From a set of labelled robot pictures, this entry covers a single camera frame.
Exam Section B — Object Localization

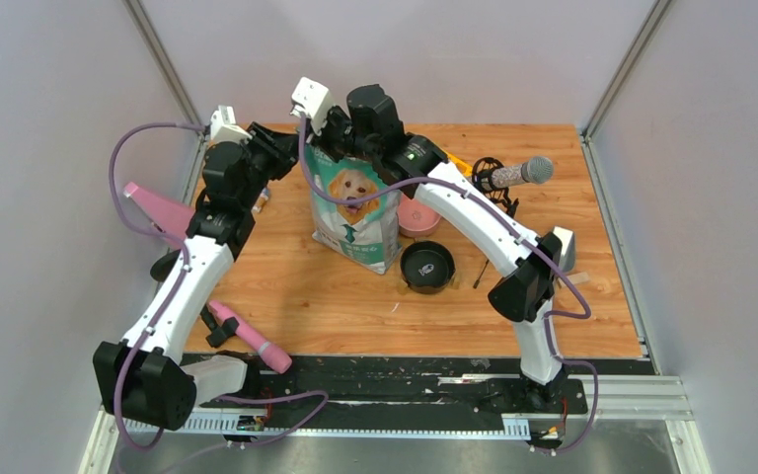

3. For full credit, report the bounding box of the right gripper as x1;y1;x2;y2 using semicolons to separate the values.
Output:
302;105;378;166

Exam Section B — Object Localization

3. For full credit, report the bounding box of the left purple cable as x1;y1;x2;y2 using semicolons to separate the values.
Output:
108;121;213;452

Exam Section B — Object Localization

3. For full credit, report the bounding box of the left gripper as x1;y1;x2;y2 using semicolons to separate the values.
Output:
237;122;307;210

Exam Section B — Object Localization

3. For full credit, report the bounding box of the yellow green triangular toy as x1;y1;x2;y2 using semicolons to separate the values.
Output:
446;152;474;178

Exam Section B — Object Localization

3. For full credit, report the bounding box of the glitter silver microphone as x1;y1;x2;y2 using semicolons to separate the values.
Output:
490;156;554;190

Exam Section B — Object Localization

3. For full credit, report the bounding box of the pink pet bowl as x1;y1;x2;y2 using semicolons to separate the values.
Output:
397;195;441;238

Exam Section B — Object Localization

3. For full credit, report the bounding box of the small colourful figurine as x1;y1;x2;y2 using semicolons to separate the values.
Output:
252;188;271;213

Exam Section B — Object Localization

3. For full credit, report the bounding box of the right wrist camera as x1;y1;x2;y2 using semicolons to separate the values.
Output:
290;77;336;136

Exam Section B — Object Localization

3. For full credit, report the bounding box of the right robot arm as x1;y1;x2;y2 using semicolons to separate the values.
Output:
292;83;564;413

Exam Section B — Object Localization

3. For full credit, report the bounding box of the silver metal scoop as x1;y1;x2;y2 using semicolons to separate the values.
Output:
552;226;575;274

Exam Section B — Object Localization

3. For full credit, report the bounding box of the green dog food bag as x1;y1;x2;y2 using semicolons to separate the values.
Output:
305;145;401;275

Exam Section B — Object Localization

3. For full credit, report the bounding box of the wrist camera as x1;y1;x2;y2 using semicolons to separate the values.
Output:
290;77;336;136
208;105;252;146

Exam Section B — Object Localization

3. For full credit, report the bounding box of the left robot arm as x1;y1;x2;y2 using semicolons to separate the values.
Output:
93;122;299;431

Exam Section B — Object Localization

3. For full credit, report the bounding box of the black mounting rail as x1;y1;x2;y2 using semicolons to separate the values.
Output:
176;353;655;436

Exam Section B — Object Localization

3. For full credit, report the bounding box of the black pet bowl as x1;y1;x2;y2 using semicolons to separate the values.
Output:
400;240;456;294

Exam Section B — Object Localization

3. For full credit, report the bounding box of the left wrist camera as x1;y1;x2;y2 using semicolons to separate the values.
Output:
208;105;252;146

